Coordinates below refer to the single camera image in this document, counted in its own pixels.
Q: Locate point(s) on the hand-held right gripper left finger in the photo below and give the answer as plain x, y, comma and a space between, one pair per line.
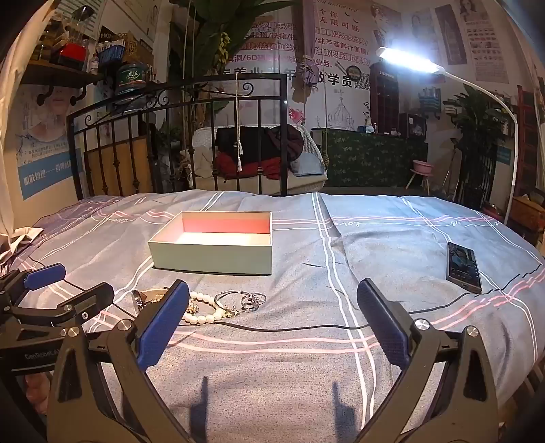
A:
164, 328

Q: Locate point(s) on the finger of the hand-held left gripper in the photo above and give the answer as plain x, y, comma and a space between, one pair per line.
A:
89, 300
44, 274

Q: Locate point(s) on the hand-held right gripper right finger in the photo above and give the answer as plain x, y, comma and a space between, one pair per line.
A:
383, 328

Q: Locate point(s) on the gold wristwatch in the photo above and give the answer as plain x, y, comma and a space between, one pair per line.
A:
136, 298

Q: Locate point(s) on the thin metal bangle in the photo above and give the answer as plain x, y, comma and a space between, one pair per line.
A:
222, 294

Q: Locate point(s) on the green cardboard box pink inside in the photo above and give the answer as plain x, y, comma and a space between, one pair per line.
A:
213, 257

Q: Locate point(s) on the metal rings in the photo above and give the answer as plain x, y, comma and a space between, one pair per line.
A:
247, 303

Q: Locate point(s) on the person's left hand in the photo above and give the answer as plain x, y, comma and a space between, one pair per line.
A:
36, 389

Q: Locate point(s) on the white crumpled cloth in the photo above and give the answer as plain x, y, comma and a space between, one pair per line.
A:
21, 238

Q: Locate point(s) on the black smartphone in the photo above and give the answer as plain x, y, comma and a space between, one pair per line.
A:
463, 266

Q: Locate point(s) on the grey plaid bedsheet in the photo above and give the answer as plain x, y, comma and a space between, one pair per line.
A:
298, 383

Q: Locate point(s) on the pink basin on stool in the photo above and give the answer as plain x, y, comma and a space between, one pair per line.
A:
422, 165

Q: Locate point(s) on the green floral counter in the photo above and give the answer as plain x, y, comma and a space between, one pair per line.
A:
370, 157

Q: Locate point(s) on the white wicker hanging chair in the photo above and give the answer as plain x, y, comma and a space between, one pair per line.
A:
313, 170

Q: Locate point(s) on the light blue cushion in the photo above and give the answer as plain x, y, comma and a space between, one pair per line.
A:
306, 164

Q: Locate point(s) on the pile of dark clothes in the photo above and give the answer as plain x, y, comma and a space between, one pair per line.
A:
255, 166

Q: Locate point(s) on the green tin can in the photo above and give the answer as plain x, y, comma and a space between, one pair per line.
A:
132, 79

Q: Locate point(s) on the green potted plant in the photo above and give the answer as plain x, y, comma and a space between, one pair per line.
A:
477, 123

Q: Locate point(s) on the dark red cabinet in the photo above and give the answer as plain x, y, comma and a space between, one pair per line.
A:
385, 98

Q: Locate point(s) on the white floor lamp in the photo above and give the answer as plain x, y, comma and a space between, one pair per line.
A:
408, 57

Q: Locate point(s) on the large leafy plant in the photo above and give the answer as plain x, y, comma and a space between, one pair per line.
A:
213, 38

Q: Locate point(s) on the blue wall poster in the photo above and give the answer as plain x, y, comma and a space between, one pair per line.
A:
42, 174

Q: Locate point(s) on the wooden wall shelf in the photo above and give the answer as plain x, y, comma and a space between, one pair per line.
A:
55, 70

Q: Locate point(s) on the black iron bed frame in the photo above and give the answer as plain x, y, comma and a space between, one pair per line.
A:
284, 127

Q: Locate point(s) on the large printed wall poster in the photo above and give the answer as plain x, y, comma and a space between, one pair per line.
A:
336, 85

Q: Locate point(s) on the white wall poster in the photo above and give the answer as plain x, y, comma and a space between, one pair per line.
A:
485, 42

